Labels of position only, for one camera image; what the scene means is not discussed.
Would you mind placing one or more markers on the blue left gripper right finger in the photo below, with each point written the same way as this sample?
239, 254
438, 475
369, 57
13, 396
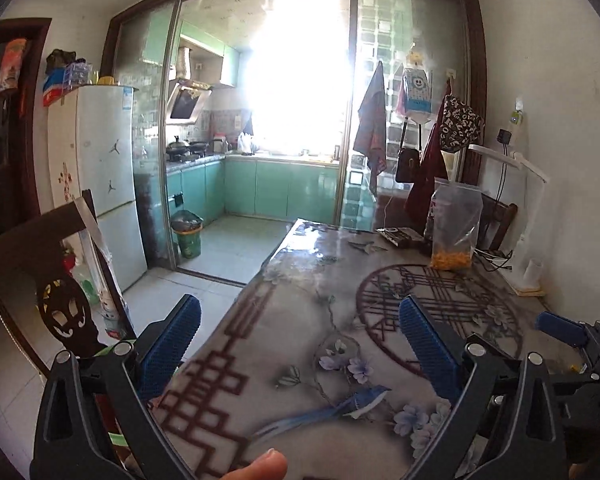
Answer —
438, 362

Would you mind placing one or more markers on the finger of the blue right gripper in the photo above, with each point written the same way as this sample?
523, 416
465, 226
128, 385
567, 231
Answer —
562, 329

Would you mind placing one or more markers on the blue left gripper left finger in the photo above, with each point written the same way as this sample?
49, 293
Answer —
161, 347

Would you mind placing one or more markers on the black shoulder bag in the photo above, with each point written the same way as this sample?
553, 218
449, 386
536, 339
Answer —
407, 167

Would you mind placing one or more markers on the green kitchen trash bin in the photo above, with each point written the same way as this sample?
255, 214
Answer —
187, 227

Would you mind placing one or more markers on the teal kitchen cabinets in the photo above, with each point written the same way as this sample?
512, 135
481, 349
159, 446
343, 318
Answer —
251, 186

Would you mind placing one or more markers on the person's left hand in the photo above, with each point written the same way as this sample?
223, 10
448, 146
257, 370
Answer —
271, 465

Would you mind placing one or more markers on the carved wooden chair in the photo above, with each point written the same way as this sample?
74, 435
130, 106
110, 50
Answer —
35, 248

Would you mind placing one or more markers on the dark snack packet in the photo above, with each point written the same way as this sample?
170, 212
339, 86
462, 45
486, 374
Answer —
401, 238

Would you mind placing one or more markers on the clear zip bag orange snacks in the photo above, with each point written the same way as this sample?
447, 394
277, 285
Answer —
456, 211

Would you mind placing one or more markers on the hanging plaid cloth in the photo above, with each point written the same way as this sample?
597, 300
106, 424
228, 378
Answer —
371, 137

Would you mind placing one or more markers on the black patterned hanging bag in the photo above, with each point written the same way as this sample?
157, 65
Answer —
459, 125

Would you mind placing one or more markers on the white refrigerator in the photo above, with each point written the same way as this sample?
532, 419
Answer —
89, 146

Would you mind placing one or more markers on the black range hood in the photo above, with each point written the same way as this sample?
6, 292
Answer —
186, 101

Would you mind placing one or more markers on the wooden chair by wall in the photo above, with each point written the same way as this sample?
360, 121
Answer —
496, 218

